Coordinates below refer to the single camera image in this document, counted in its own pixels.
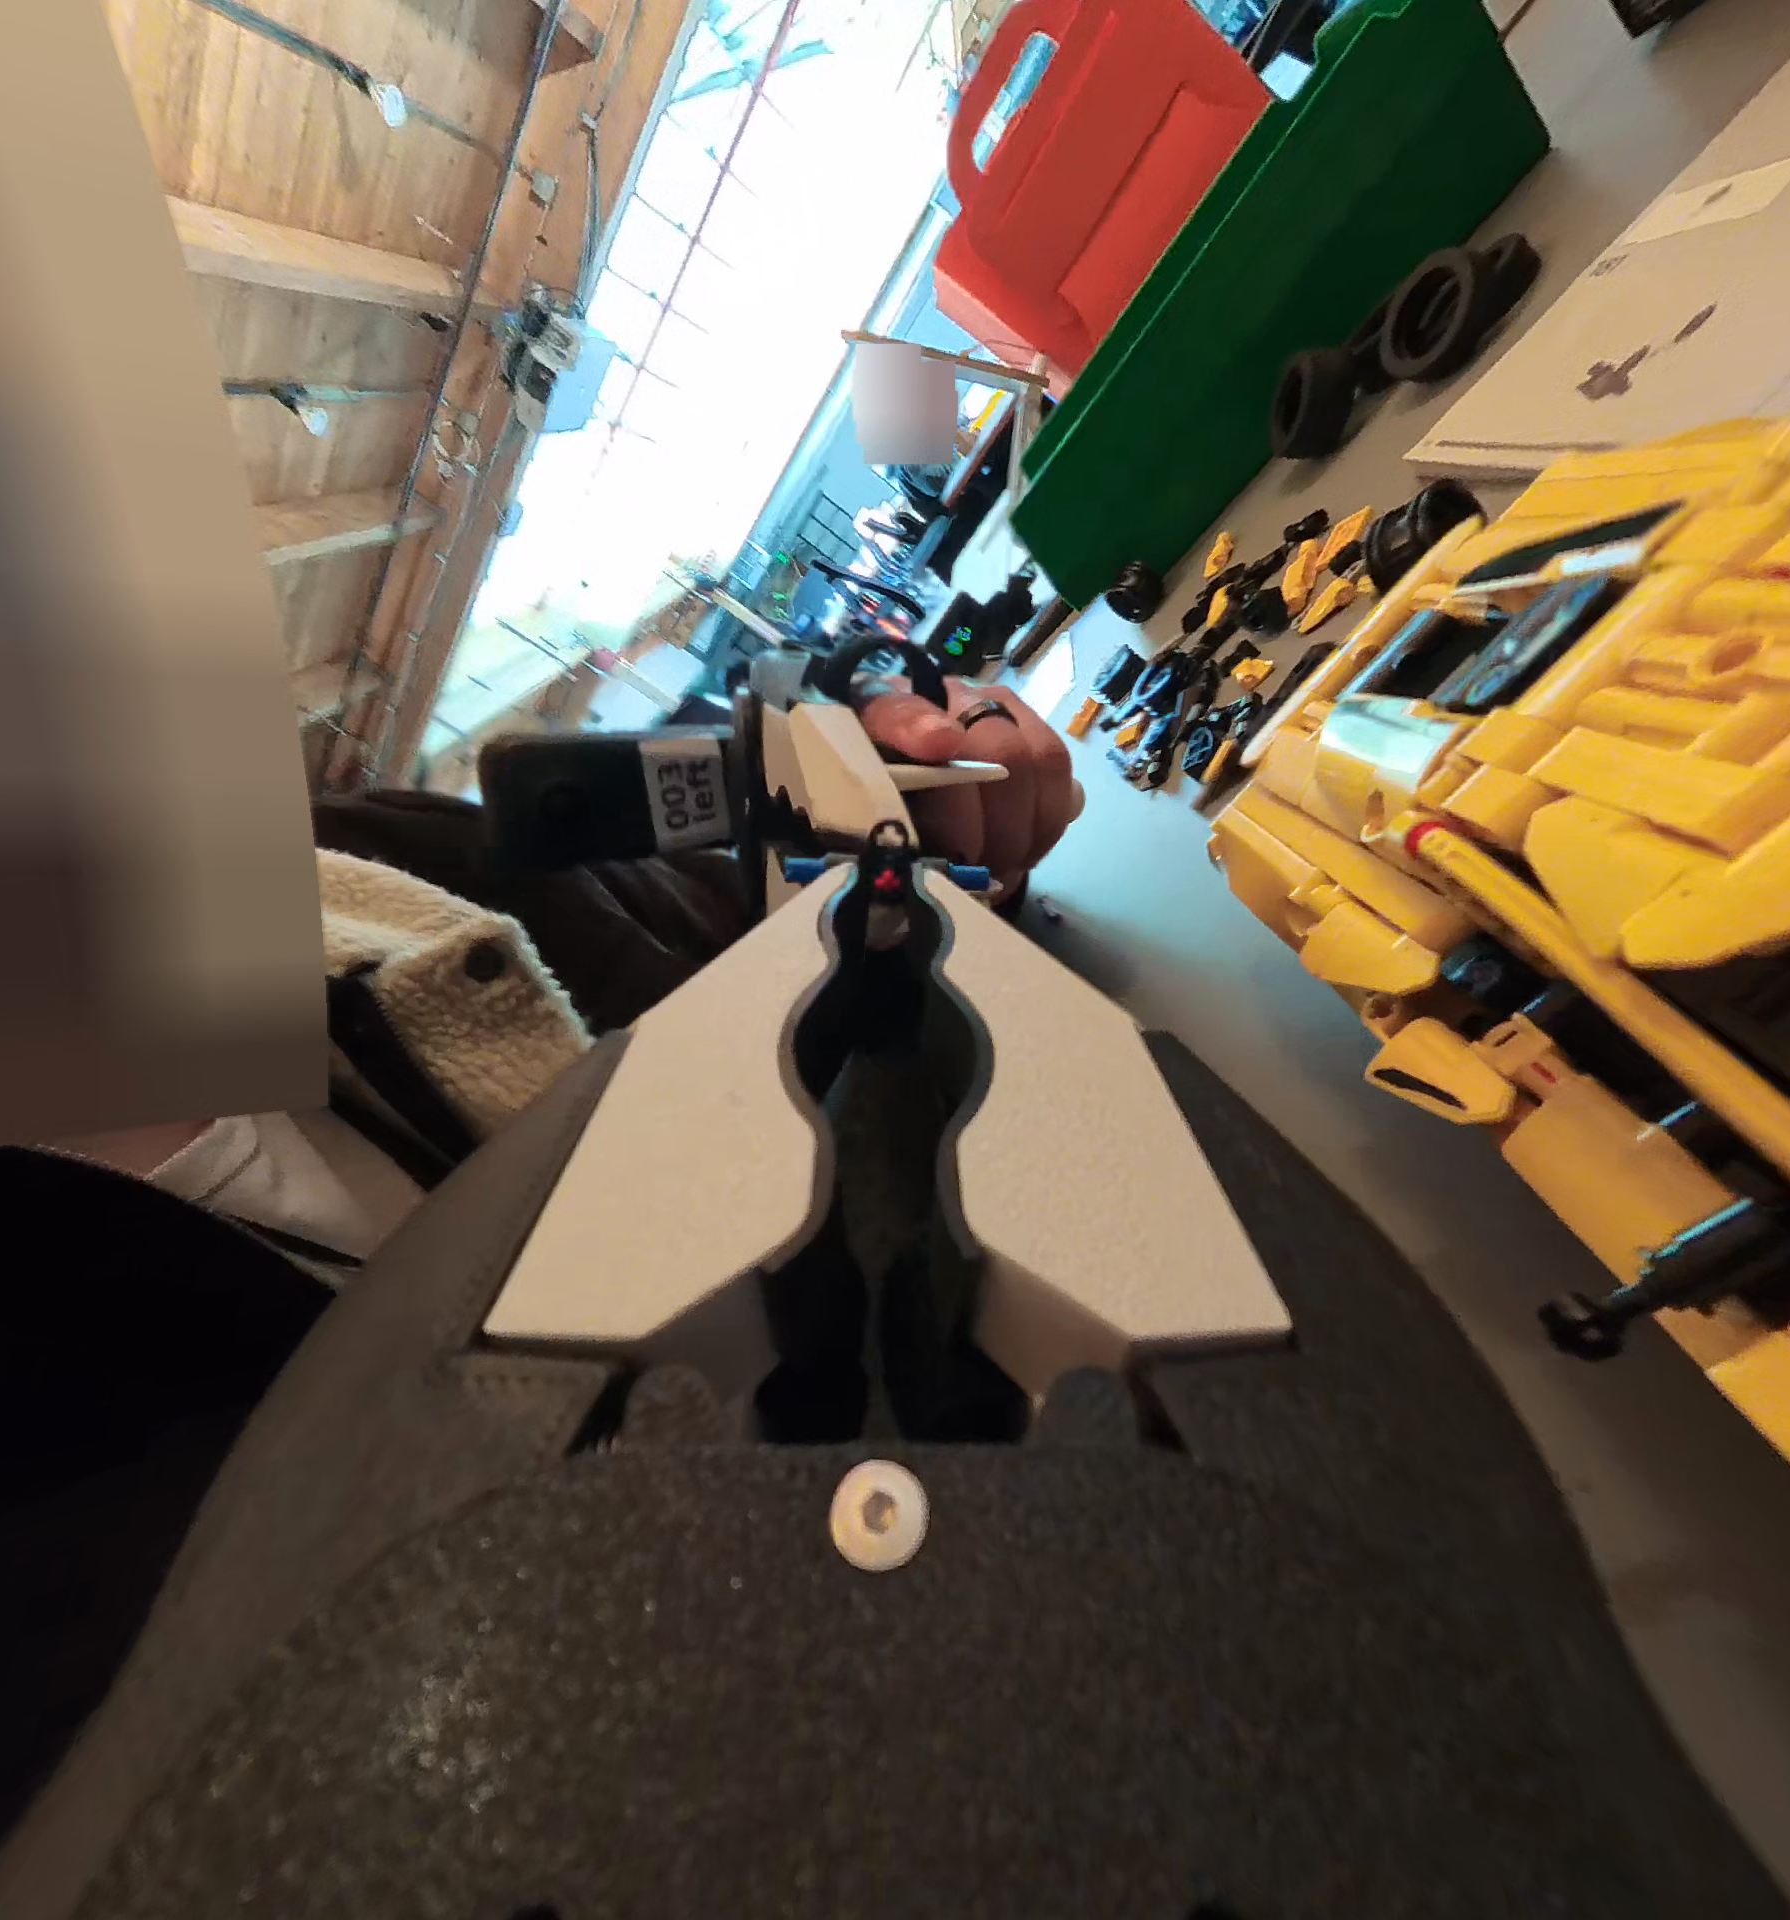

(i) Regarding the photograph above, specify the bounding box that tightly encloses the white shirt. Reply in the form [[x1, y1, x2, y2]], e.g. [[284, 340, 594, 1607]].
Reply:
[[147, 1113, 423, 1269]]

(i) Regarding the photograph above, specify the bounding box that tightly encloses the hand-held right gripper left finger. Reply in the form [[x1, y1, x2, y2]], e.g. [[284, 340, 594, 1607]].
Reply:
[[481, 867, 885, 1446]]

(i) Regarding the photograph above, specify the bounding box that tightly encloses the yellow toy brick car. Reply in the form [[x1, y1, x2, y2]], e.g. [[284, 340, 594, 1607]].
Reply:
[[1210, 420, 1790, 1479]]

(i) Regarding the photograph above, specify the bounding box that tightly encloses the black toy wheel rim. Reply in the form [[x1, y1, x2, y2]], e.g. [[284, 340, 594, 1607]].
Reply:
[[1360, 478, 1486, 591]]

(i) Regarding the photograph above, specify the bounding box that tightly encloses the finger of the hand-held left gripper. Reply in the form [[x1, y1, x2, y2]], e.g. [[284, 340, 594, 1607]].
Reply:
[[780, 702, 922, 845]]

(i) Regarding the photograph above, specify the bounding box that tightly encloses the black device with green lights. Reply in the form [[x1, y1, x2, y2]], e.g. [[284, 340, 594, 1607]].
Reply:
[[932, 587, 1036, 674]]

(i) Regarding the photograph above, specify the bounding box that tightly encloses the building instruction booklet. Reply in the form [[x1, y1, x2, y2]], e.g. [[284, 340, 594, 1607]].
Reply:
[[1407, 0, 1790, 481]]

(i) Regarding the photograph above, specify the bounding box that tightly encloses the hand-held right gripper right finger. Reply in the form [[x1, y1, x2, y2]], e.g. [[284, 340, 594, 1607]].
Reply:
[[895, 869, 1295, 1442]]

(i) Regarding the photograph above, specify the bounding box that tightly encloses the red cardboard carrier box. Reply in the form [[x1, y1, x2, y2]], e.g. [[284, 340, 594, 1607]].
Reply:
[[932, 0, 1275, 377]]

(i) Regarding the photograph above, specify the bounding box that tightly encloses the small black brick assembly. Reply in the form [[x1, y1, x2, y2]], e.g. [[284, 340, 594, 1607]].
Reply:
[[780, 818, 990, 943]]

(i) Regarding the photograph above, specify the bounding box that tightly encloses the pile of black yellow bricks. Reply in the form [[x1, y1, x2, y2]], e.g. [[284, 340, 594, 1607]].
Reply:
[[1067, 510, 1376, 789]]

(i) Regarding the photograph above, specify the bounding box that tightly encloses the person's left forearm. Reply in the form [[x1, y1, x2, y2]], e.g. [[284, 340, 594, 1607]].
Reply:
[[528, 847, 777, 1037]]

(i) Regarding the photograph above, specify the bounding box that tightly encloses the person's left hand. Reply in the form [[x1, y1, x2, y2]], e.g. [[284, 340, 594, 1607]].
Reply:
[[858, 681, 1087, 911]]

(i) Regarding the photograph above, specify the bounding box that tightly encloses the green plastic bin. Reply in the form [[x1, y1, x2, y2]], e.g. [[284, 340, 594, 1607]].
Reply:
[[1013, 0, 1554, 608]]

